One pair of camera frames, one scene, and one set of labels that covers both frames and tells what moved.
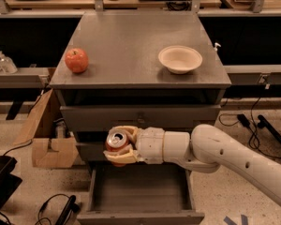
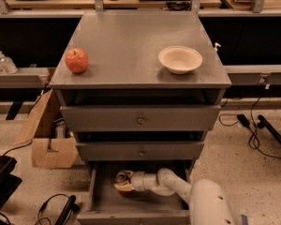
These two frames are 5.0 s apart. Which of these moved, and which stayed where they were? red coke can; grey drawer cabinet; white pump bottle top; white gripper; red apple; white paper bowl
Moved: red coke can; white gripper
Stayed: white paper bowl; grey drawer cabinet; red apple; white pump bottle top
